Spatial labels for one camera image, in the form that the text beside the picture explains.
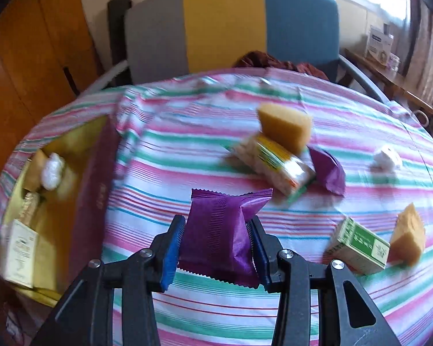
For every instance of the grey yellow blue armchair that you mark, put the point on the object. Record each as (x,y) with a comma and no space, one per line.
(223,25)

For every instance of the wooden wardrobe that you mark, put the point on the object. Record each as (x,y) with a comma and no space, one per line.
(21,61)

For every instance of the black rolled mat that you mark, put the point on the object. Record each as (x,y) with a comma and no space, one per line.
(115,25)

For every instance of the patterned curtain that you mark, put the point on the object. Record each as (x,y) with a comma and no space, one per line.
(425,43)

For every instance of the purple snack packet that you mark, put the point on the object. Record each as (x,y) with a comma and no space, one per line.
(216,234)
(328,173)

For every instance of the small white bottle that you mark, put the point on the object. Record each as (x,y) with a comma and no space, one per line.
(394,61)

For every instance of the white cardboard box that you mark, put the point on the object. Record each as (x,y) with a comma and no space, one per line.
(379,47)

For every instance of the clear cracker packet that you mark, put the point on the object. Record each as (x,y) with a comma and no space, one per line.
(274,162)

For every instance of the green white carton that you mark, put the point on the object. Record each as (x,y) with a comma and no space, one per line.
(361,248)

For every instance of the wooden side table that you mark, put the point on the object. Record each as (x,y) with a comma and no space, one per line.
(389,79)

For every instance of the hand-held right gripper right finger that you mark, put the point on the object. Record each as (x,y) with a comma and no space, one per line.
(261,259)

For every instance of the white plastic wad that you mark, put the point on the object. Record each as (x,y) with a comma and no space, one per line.
(52,171)
(386,158)

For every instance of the dark red cloth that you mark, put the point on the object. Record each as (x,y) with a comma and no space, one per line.
(267,61)

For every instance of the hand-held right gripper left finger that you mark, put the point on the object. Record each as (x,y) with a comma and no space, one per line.
(171,256)

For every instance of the white paper box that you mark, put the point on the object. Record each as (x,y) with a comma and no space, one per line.
(18,256)

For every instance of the gold tin box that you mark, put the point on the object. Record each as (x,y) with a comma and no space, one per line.
(93,194)

